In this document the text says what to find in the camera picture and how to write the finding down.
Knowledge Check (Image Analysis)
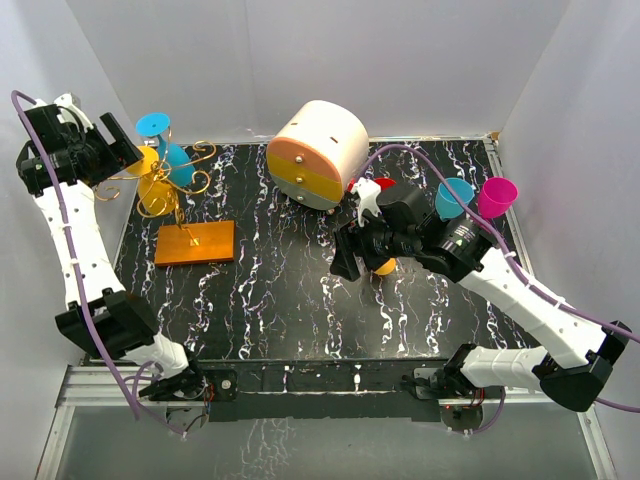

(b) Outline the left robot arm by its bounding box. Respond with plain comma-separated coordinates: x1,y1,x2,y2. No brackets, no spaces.
16,93,207,400

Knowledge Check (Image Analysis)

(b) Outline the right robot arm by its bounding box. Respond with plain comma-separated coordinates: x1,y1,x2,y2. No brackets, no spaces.
330,179,629,412

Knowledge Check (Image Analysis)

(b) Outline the yellow wine glass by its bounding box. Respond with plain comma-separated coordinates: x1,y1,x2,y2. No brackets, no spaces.
126,146,178,218
373,258,397,276

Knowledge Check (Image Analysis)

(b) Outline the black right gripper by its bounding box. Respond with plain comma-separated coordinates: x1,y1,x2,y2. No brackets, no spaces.
331,204,419,281

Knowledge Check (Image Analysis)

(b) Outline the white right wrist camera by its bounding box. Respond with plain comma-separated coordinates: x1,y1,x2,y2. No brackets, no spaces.
351,177,382,227

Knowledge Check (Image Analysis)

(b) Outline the blue wine glass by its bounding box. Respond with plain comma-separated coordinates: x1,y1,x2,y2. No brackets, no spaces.
435,177,475,221
136,112,195,188

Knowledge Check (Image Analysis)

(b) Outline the gold wire glass rack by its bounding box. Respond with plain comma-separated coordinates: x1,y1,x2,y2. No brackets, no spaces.
111,127,235,267

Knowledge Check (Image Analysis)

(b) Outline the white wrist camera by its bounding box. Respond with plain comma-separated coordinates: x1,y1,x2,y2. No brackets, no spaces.
351,177,382,227
53,92,82,115

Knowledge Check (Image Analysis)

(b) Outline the round three-drawer cabinet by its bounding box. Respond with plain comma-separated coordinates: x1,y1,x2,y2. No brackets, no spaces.
266,100,369,211

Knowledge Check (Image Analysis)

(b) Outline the black front mounting rail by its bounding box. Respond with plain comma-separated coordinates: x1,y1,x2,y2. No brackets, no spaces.
149,357,481,426

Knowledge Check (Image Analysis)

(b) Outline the pink wine glass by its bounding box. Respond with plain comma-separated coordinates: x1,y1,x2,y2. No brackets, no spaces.
477,177,519,219

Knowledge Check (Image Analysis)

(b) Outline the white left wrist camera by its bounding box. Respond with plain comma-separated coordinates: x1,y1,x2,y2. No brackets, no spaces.
53,92,82,115

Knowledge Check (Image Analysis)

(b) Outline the red wine glass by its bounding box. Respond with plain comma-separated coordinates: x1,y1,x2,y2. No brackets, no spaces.
373,177,396,191

